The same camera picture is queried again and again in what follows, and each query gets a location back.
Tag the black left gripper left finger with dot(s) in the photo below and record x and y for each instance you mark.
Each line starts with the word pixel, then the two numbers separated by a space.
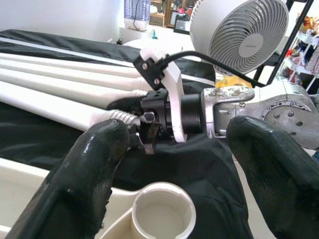
pixel 74 186

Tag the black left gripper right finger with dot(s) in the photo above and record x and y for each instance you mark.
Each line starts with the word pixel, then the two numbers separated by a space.
pixel 279 179

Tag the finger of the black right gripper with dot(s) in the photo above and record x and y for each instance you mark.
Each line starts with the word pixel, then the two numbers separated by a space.
pixel 124 103
pixel 149 139

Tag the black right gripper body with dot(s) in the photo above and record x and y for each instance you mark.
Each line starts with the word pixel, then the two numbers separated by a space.
pixel 157 107

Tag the white plastic table top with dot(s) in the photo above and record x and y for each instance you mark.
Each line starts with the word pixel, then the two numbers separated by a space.
pixel 25 179

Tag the white box stand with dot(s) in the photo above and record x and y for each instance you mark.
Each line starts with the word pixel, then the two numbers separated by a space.
pixel 132 35

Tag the brown crumpled paper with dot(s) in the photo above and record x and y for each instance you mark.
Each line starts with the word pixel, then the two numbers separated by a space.
pixel 234 81

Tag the white fabric strip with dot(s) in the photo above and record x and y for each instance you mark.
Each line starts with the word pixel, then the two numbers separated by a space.
pixel 62 51

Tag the black box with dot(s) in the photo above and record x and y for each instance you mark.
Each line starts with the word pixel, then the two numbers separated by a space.
pixel 182 25

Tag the white blue striped appliance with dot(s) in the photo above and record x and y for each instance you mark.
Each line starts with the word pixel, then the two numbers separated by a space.
pixel 137 15

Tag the wooden shelf unit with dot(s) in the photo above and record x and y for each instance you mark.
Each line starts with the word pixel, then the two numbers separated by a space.
pixel 169 12

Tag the white round fan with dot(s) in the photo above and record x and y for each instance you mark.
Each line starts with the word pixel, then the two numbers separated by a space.
pixel 249 44

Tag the white cluttered shelf rack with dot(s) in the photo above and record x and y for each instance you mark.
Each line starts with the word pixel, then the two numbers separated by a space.
pixel 306 54

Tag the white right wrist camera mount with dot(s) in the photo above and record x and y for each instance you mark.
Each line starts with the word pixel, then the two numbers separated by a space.
pixel 174 82

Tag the black metal rack frame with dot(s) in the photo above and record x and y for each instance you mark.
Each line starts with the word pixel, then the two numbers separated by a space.
pixel 294 32

